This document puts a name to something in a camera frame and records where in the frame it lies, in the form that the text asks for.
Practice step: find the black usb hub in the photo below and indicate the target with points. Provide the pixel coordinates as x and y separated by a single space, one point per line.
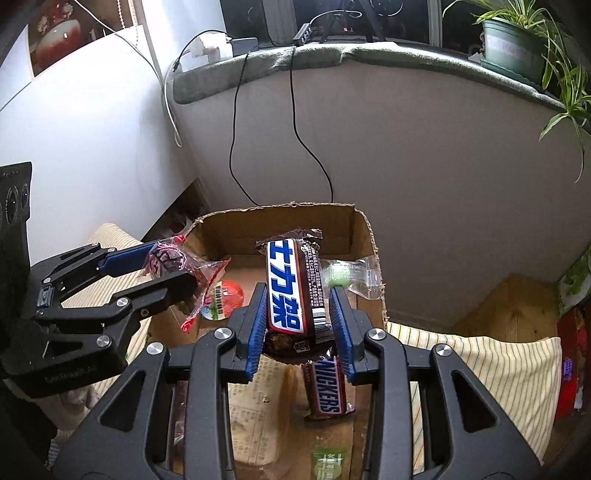
302 32

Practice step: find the brown chocolate bar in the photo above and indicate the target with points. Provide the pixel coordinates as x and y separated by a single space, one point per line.
325 387
288 295

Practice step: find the black tripod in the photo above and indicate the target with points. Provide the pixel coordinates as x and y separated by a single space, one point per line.
376 27

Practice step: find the potted spider plant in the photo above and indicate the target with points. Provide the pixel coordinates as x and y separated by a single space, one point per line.
512 46

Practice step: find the striped beige blanket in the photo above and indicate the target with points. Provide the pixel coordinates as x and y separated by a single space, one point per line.
485 369

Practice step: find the green candy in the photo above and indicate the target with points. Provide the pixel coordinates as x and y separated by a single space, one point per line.
339 273

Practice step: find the green snack bag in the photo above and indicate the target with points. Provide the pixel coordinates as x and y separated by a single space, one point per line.
577 281

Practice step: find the green snack packet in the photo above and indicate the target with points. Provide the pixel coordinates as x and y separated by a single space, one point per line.
330 464

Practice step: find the black power adapter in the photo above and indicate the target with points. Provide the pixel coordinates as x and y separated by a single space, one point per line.
244 46

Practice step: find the red vase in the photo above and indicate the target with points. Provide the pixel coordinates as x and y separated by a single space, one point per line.
60 41

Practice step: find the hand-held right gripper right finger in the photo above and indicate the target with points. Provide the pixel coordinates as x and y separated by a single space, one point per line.
341 332

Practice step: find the red cardboard box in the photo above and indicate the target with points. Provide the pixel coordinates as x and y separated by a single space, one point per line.
570 369

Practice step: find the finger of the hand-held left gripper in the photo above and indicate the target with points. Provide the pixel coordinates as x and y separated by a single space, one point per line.
161 290
129 256

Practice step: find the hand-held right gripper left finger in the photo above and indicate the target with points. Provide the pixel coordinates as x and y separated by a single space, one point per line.
255 332

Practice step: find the red jelly cup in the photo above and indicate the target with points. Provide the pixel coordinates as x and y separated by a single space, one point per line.
226 297

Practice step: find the grey window sill cushion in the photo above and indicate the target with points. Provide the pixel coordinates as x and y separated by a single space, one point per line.
323 53

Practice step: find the red clear candy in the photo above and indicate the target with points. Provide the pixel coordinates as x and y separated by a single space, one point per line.
159 258

